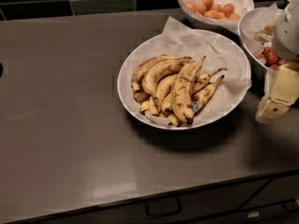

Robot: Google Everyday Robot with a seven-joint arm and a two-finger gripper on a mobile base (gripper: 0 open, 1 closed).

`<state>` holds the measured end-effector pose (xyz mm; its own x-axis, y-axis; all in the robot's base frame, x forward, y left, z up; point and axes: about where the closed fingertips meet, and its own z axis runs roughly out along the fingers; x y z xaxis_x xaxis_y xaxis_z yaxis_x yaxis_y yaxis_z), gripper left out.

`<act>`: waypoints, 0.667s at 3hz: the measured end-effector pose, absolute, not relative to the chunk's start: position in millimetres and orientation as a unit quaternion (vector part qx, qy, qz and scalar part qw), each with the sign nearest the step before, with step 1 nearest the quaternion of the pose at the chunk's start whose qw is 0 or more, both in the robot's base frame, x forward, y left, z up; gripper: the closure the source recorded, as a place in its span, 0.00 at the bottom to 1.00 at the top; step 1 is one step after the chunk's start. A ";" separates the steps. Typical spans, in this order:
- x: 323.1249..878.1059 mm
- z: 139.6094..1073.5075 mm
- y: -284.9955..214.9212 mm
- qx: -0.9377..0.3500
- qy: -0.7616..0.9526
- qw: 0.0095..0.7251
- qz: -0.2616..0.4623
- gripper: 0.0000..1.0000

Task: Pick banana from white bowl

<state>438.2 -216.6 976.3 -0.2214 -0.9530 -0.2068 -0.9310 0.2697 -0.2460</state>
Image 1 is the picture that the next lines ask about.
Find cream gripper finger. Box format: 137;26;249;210
255;62;299;123

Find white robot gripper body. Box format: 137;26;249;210
272;0;299;62

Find large spotted front banana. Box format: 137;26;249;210
171;56;206;123

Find white paper liner strawberry bowl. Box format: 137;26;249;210
238;6;282;56

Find white paper liner in banana bowl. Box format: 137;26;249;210
118;18;251;130

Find spotted banana right with sticker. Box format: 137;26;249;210
192;76;224;113

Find spotted banana behind right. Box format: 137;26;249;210
160;67;228;115

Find spotted banana middle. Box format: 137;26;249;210
149;74;177;116

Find spotted banana upper left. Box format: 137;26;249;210
142;57;192;95

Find spotted banana far left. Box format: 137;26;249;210
131;54;174;102

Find white banana bowl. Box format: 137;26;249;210
118;30;251;130

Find red strawberries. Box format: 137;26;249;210
256;46;284;69

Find right drawer handle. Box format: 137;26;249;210
282;199;299;213

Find drawer handle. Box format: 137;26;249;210
282;199;299;213
145;198;181;218

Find left drawer handle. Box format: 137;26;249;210
145;198;181;218

